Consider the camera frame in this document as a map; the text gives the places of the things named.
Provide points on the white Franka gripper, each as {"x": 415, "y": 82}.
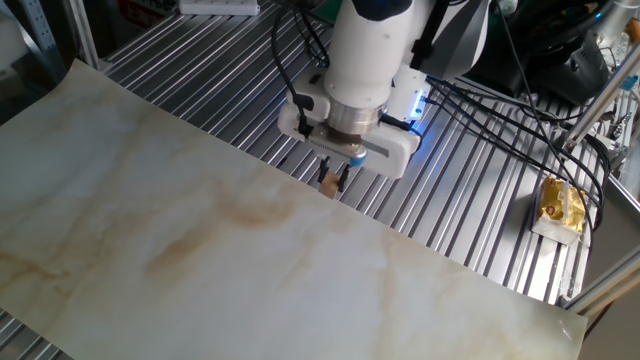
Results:
{"x": 395, "y": 150}

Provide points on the small wooden cube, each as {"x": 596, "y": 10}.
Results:
{"x": 329, "y": 187}

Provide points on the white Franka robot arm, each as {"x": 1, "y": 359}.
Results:
{"x": 380, "y": 50}

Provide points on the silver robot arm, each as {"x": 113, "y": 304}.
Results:
{"x": 617, "y": 17}

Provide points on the marble pattern table mat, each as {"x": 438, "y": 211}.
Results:
{"x": 250, "y": 260}

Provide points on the green board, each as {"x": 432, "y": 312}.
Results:
{"x": 327, "y": 10}

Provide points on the white power strip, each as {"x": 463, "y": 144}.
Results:
{"x": 220, "y": 6}

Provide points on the yellow snack packet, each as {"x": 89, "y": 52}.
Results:
{"x": 560, "y": 210}

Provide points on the black steering wheel base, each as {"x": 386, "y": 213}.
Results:
{"x": 575, "y": 70}

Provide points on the black steering wheel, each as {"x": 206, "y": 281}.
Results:
{"x": 550, "y": 20}

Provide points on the blue slotted shelf upright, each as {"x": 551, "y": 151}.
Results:
{"x": 42, "y": 35}

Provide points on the grey wrist camera blue caps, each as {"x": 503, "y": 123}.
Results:
{"x": 340, "y": 145}

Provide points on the aluminium profile post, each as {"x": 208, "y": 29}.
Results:
{"x": 82, "y": 35}
{"x": 600, "y": 97}

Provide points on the aluminium profile rail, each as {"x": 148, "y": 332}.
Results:
{"x": 610, "y": 282}

